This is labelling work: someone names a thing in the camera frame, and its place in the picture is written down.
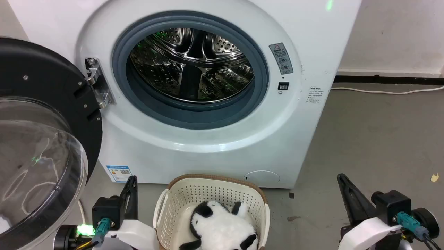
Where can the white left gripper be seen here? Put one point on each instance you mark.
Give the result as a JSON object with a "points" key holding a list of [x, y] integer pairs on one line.
{"points": [[137, 234]]}

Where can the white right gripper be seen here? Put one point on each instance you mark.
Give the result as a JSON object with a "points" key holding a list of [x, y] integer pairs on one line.
{"points": [[371, 234]]}

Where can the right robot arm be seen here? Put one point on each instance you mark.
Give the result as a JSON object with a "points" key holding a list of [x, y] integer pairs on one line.
{"points": [[426, 222]]}

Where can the white front-load washing machine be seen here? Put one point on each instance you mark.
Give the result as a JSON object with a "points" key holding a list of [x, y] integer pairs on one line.
{"points": [[215, 139]]}

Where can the blue energy label sticker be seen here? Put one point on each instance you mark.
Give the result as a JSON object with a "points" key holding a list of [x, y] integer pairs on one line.
{"points": [[119, 173]]}

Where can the cream perforated laundry basket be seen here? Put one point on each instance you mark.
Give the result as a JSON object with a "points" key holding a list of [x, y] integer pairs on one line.
{"points": [[180, 201]]}

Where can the yellow paper scrap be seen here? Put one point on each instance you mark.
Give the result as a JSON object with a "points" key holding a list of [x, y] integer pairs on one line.
{"points": [[435, 177]]}

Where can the black and white panda plush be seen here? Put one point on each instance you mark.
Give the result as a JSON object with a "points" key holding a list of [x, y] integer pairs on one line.
{"points": [[218, 229]]}

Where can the round white filter cover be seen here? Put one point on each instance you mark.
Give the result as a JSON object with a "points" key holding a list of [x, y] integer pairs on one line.
{"points": [[262, 177]]}

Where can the grey rubber door gasket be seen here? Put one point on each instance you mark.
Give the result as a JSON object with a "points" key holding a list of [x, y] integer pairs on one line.
{"points": [[194, 114]]}

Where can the black washer door with glass bowl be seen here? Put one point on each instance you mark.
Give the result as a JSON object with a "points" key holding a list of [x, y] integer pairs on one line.
{"points": [[38, 139]]}

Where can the white printed spec label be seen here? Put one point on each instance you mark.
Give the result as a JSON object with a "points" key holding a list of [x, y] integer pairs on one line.
{"points": [[315, 94]]}

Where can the metal door hinge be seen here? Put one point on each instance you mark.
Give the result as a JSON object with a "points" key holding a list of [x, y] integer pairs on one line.
{"points": [[99, 83]]}

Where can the black baseboard strip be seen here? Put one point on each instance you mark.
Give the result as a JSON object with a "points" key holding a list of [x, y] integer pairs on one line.
{"points": [[388, 79]]}

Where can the stainless steel washer drum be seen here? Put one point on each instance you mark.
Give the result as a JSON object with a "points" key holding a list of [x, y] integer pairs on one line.
{"points": [[194, 66]]}

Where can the grey warning sticker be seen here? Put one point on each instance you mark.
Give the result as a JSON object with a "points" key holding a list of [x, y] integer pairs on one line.
{"points": [[281, 58]]}

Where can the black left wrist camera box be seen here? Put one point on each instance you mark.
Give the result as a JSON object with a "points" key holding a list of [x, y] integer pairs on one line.
{"points": [[105, 208]]}

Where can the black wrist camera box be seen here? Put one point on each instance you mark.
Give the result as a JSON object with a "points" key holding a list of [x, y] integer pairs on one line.
{"points": [[105, 208], [392, 206]]}

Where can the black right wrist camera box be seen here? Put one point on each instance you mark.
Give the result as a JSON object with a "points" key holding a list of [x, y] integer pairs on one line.
{"points": [[392, 206]]}

